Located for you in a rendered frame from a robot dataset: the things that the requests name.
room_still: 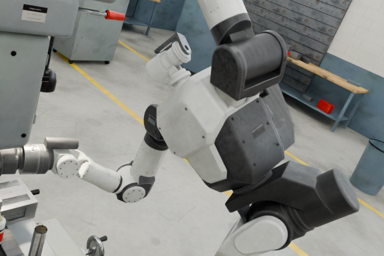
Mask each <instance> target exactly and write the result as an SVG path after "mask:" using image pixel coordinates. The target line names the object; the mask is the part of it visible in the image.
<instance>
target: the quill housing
mask: <svg viewBox="0 0 384 256"><path fill-rule="evenodd" d="M48 49H49V38H48V36H45V35H35V34H25V33H14V32H8V31H0V150H3V149H12V148H18V147H22V146H24V145H26V144H27V143H28V141H29V139H30V134H31V129H32V125H33V120H34V115H35V110H36V106H37V101H38V96H39V91H40V87H41V82H42V77H43V72H44V68H45V63H46V58H47V52H48Z"/></svg>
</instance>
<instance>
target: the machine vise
mask: <svg viewBox="0 0 384 256"><path fill-rule="evenodd" d="M0 198H1V200H2V207H1V211H0V214H1V216H2V217H4V218H5V219H6V224H5V226H7V225H11V224H14V223H17V222H21V221H25V220H28V219H32V218H34V217H35V212H36V209H37V205H38V201H37V200H36V198H35V197H34V196H33V194H32V193H31V191H30V190H29V189H28V188H27V186H26V185H25V183H24V182H23V180H21V178H20V177H19V176H17V177H11V178H6V179H0Z"/></svg>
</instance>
